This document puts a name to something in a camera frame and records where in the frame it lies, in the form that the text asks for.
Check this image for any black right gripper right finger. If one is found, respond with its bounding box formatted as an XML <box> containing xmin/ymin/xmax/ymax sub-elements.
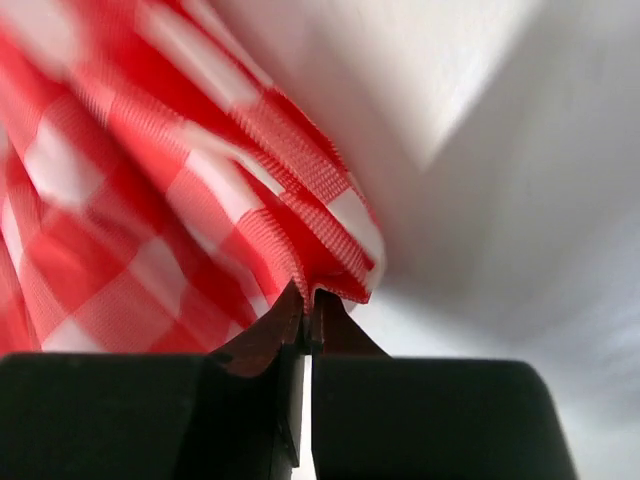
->
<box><xmin>310</xmin><ymin>291</ymin><xmax>577</xmax><ymax>479</ymax></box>

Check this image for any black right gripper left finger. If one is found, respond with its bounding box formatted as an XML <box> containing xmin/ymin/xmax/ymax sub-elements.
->
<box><xmin>1</xmin><ymin>285</ymin><xmax>304</xmax><ymax>479</ymax></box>

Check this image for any red white checkered cloth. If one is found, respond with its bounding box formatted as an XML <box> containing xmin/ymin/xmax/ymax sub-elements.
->
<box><xmin>1</xmin><ymin>1</ymin><xmax>385</xmax><ymax>353</ymax></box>

